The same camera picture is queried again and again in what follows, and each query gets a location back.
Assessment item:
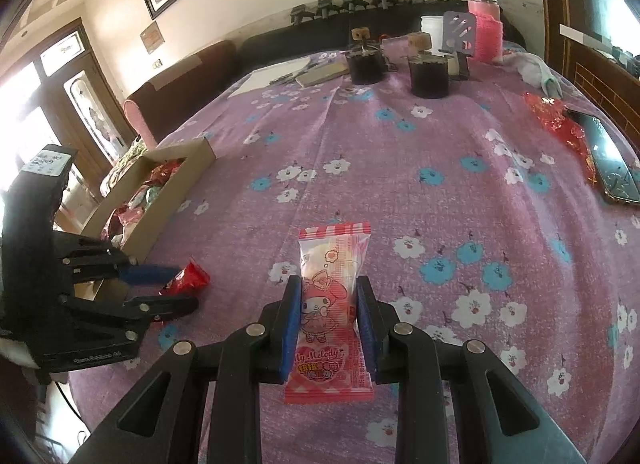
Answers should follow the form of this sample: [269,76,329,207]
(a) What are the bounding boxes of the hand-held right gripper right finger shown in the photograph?
[356,274,586,464]

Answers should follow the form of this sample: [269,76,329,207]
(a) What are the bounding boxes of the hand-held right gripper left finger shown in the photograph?
[70,274,303,464]

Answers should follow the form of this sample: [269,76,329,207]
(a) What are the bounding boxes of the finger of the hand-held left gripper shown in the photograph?
[54,231,182,291]
[59,294,200,341]

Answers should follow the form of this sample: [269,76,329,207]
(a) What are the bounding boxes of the red snack packet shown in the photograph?
[159,259,211,299]

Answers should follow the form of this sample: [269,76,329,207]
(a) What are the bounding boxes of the pink cartoon snack packet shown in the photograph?
[284,221,376,405]

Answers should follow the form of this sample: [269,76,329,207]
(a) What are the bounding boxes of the cardboard box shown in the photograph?
[77,136,217,303]

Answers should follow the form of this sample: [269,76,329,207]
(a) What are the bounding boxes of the pile of assorted snack packets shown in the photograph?
[102,158,193,249]

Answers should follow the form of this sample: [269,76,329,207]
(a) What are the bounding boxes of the purple floral tablecloth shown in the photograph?
[67,36,640,464]

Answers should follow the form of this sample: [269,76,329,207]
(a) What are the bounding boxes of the wooden door with glass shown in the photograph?
[0,18,127,195]

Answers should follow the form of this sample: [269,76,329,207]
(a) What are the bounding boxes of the brown sofa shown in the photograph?
[125,40,240,145]

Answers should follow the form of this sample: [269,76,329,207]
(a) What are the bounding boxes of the white paper sheet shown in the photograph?
[227,54,312,99]

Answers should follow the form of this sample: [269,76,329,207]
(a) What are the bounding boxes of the black sofa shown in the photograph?
[239,0,526,82]

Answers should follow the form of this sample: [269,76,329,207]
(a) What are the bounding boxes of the red crinkly wrapper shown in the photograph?
[524,92,599,189]

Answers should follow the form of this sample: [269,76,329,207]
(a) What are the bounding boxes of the black smartphone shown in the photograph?
[564,110,640,205]

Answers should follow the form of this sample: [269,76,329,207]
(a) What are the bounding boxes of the white cup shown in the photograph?
[420,16,453,58]

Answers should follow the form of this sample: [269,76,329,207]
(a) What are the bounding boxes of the grey white cloth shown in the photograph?
[514,50,564,99]

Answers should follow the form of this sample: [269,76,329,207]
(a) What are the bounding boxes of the pale card on black stand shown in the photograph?
[442,10,476,80]

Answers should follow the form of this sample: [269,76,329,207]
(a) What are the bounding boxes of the pink water bottle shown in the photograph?
[467,0,504,64]

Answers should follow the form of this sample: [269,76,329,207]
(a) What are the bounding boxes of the wooden cabinet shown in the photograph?
[559,24,640,145]

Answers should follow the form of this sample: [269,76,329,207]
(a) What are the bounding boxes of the small wall plaque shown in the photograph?
[140,24,165,53]

